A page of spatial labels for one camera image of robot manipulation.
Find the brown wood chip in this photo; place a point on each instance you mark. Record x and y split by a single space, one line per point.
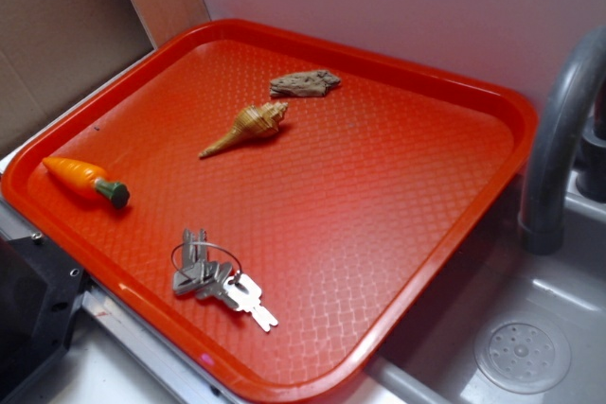
315 83

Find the orange plastic serving tray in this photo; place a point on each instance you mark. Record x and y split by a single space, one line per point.
342 218

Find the tan spiral seashell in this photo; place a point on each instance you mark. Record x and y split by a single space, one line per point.
250 124

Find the orange toy carrot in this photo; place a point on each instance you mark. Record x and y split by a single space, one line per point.
87 180

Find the grey curved faucet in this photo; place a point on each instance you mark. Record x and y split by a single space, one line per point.
571 134

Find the grey toy sink basin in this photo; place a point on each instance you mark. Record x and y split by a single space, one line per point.
428 357

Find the round grey sink drain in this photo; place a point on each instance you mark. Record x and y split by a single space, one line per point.
522 353

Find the brown cardboard panel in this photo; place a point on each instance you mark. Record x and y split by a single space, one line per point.
56 52

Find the silver key bunch with ring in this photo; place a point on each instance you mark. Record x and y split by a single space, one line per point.
209 271

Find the black metal bracket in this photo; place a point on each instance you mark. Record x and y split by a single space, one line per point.
41 288

